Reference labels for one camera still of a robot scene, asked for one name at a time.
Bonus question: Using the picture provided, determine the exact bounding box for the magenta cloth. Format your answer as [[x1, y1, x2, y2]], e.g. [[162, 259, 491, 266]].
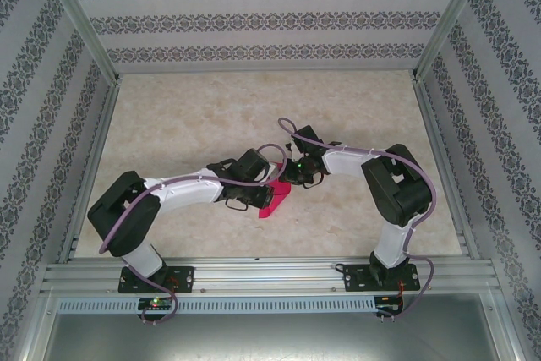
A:
[[258, 161, 293, 221]]

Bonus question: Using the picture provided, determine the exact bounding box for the grey metal sheet panel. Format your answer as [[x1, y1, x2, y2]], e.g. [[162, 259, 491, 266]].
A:
[[41, 313, 508, 361]]

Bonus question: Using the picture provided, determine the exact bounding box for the small controller circuit board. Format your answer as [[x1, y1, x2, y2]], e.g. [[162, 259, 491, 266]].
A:
[[138, 297, 175, 311], [377, 301, 405, 315]]

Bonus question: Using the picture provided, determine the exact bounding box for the wide aluminium extrusion rail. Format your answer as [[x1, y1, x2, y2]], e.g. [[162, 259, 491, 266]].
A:
[[40, 255, 498, 295]]

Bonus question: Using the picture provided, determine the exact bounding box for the slotted grey cable duct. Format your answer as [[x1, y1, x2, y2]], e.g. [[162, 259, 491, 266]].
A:
[[57, 295, 377, 315]]

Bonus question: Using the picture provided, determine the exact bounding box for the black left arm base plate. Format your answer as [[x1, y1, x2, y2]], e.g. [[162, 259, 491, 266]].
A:
[[117, 265, 195, 294]]

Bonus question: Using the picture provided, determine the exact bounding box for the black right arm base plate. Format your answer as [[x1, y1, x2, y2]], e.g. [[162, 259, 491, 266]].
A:
[[344, 263, 422, 293]]

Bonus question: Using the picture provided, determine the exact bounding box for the aluminium frame rail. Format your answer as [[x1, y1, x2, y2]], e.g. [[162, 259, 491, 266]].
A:
[[57, 77, 122, 264], [412, 75, 481, 260]]

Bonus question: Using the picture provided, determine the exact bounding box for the aluminium frame post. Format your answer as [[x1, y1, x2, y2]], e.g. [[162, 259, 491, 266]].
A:
[[413, 0, 495, 81], [36, 0, 122, 83]]

